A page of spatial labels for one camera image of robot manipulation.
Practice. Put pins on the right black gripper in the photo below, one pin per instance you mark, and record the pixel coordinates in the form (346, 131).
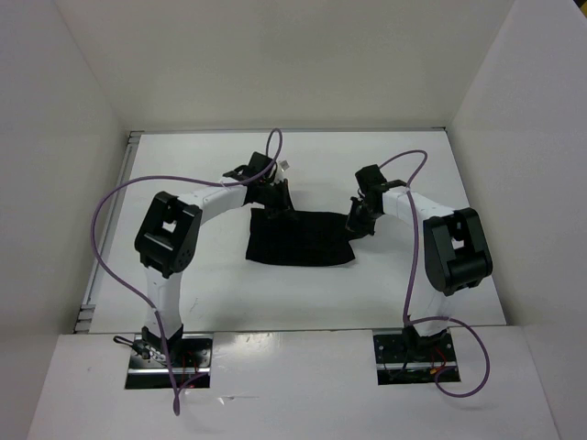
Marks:
(353, 225)

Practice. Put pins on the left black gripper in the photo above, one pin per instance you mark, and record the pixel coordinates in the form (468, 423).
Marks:
(285, 202)

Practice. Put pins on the black skirt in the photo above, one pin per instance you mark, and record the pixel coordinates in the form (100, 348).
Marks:
(298, 239)

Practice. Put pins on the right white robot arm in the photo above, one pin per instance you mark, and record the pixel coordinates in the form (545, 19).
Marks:
(452, 253)

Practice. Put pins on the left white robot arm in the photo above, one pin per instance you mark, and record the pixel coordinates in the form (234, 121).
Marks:
(166, 240)

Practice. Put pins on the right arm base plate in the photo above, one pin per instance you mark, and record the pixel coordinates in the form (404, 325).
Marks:
(396, 364)

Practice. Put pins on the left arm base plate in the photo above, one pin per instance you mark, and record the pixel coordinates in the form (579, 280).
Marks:
(147, 368)

